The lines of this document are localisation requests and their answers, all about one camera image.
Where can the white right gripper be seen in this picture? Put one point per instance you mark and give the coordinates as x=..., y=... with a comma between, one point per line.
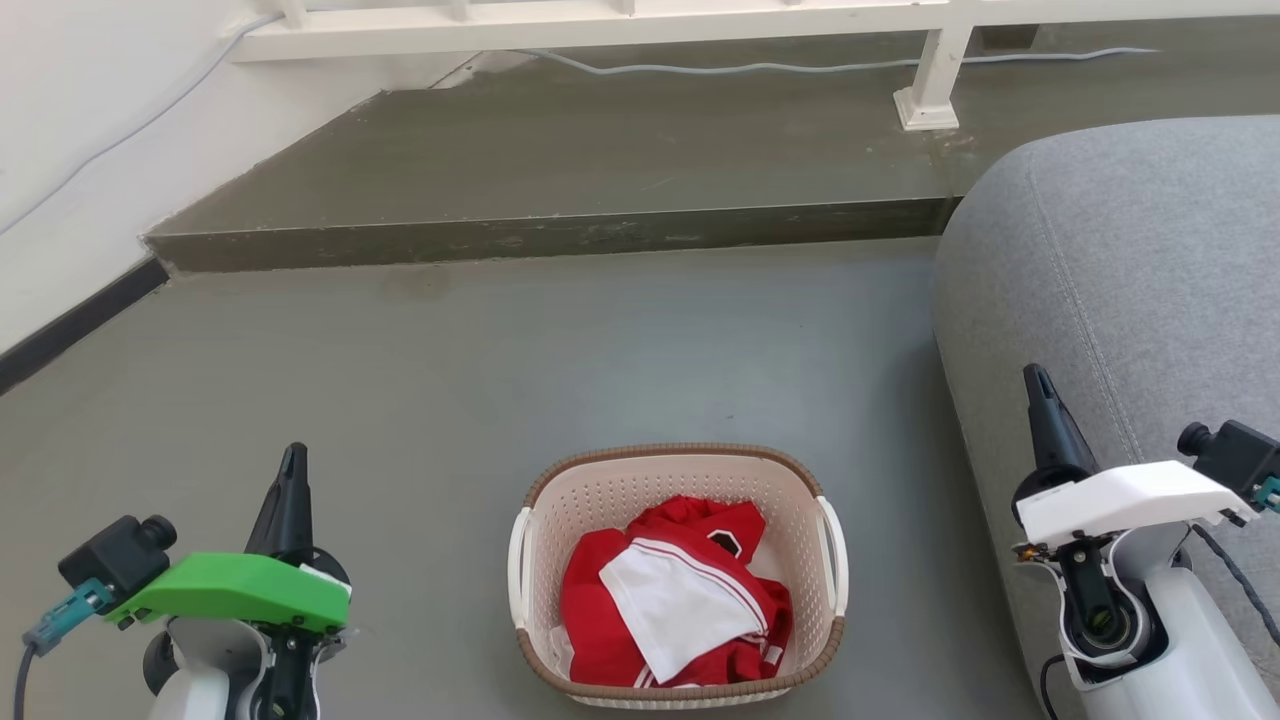
x=1130, y=495

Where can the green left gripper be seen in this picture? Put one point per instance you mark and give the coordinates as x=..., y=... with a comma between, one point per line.
x=235, y=590

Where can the beige perforated laundry basket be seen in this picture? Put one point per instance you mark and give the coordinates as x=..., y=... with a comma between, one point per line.
x=580, y=495

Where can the grey fabric sofa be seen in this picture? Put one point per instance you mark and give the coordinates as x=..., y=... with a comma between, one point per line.
x=1130, y=260

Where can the black baseboard strip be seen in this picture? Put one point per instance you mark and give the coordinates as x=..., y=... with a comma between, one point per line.
x=75, y=325

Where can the red garment with white stripes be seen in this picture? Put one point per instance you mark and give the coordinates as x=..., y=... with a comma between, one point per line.
x=595, y=610

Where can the white metal railing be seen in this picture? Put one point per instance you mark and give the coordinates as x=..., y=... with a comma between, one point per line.
x=600, y=28

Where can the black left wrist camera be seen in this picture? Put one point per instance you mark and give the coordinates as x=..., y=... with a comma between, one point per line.
x=115, y=560

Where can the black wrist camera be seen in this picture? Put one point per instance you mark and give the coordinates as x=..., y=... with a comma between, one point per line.
x=1235, y=455
x=115, y=560

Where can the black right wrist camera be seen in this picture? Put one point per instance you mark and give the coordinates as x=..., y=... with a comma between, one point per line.
x=1235, y=455

